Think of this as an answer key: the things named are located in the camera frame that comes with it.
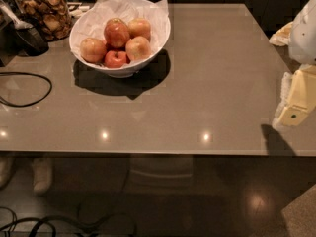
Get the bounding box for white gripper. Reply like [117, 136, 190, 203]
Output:
[273, 0, 316, 129]

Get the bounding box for yellow-red apple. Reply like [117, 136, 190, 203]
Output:
[127, 18, 151, 40]
[125, 36, 151, 61]
[80, 38, 107, 63]

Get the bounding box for white ceramic bowl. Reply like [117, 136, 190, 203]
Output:
[68, 0, 172, 79]

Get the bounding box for small front red apple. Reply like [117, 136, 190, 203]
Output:
[105, 50, 127, 68]

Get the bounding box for top centre red apple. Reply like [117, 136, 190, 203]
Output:
[104, 18, 130, 48]

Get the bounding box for white paper bowl liner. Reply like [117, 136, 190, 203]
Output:
[70, 0, 170, 71]

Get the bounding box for glass jar of dried slices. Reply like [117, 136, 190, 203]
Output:
[16, 0, 72, 41]

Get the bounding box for black appliance with silver handle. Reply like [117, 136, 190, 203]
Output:
[0, 0, 49, 56]

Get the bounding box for black cables on floor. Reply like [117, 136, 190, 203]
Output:
[0, 206, 137, 237]

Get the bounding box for black cable on table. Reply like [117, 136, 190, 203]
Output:
[0, 71, 53, 109]

